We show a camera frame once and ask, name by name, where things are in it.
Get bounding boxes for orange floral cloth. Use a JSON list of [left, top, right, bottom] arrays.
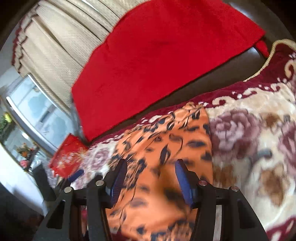
[[106, 102, 213, 240]]

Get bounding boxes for red blanket on sofa back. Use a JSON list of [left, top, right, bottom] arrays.
[[72, 1, 269, 141]]

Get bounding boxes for red gift box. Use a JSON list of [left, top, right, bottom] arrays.
[[49, 134, 88, 178]]

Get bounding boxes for flower pot on shelf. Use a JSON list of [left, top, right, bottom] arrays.
[[16, 143, 40, 172]]

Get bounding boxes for floral plush sofa cover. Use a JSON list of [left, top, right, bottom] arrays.
[[72, 39, 295, 240]]

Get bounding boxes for beige dotted curtain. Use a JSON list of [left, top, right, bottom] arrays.
[[11, 0, 142, 114]]

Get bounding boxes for white floor air conditioner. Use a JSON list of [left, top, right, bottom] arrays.
[[2, 74, 74, 155]]

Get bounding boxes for dark brown leather sofa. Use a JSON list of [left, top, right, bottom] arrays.
[[101, 1, 295, 138]]

